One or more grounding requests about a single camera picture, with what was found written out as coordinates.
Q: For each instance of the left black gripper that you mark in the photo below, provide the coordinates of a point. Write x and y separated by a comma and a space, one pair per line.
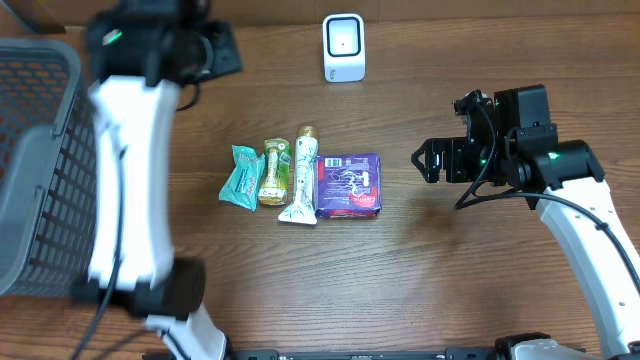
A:
220, 51

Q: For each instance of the green yellow snack packet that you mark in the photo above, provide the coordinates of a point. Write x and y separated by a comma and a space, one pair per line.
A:
274, 188

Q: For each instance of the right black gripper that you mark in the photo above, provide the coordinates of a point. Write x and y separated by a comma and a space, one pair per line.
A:
455, 148

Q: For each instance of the white barcode scanner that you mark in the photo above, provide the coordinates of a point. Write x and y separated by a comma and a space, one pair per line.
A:
344, 52

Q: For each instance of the white bamboo print tube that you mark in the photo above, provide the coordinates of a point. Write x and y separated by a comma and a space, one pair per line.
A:
301, 210

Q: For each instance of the teal plastic packet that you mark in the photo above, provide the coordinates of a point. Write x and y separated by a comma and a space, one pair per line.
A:
241, 188

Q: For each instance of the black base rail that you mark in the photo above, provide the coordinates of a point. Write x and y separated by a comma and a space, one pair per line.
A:
535, 345

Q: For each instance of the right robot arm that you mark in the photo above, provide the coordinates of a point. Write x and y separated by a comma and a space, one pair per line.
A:
511, 150

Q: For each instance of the grey plastic basket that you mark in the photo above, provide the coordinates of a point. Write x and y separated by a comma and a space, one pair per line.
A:
48, 168

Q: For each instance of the purple Carefree pad pack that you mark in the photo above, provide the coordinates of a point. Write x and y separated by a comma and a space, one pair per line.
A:
348, 186

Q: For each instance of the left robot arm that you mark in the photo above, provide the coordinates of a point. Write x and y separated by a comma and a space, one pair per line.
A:
142, 54

